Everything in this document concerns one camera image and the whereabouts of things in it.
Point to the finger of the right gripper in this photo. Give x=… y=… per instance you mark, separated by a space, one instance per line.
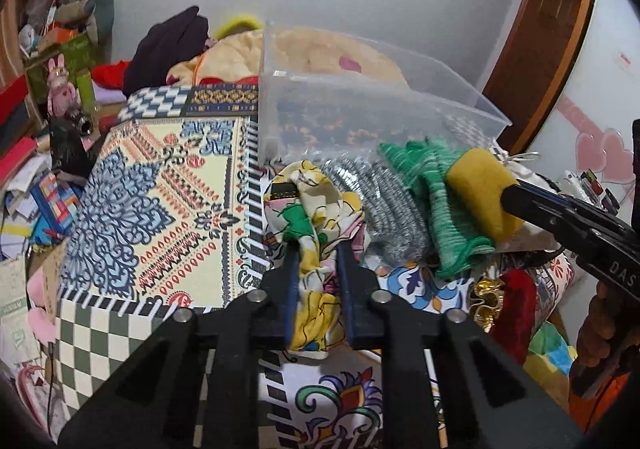
x=530 y=203

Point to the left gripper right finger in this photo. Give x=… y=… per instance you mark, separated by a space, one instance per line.
x=374 y=318

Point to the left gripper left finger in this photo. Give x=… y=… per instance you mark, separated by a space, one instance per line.
x=260 y=320

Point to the yellow green sponge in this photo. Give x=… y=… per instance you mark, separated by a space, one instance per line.
x=478 y=179

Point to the green knitted cloth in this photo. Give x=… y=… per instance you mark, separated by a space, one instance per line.
x=422 y=167

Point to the red velvet pouch gold trim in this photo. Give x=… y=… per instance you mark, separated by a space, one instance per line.
x=504 y=308

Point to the floral patterned cloth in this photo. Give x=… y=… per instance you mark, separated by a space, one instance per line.
x=303 y=205

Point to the clear plastic storage box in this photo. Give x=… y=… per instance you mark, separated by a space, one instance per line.
x=319 y=115

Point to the white cloth drawstring bag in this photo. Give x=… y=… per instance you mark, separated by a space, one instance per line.
x=530 y=237

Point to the right hand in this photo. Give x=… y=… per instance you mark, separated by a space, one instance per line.
x=609 y=329

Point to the white suitcase with stickers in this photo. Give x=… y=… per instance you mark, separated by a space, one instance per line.
x=587 y=187

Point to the grey knitted cloth in bag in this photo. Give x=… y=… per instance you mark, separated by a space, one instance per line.
x=396 y=227

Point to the patterned patchwork table cover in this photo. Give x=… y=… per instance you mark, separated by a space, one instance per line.
x=171 y=218

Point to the beige fleece blanket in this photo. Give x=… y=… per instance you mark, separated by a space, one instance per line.
x=301 y=50

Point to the dark purple garment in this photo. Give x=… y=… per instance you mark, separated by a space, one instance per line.
x=180 y=38

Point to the yellow curved cushion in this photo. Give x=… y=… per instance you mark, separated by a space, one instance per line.
x=237 y=24

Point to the pink rabbit plush toy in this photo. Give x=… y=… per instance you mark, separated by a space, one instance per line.
x=62 y=95

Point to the green cardboard box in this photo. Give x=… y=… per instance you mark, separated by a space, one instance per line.
x=79 y=53

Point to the red gift box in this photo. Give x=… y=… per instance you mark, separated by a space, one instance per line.
x=12 y=96

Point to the grey green plush toy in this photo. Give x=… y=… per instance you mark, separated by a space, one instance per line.
x=95 y=17

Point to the brown wooden door frame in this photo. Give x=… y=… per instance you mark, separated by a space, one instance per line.
x=534 y=65

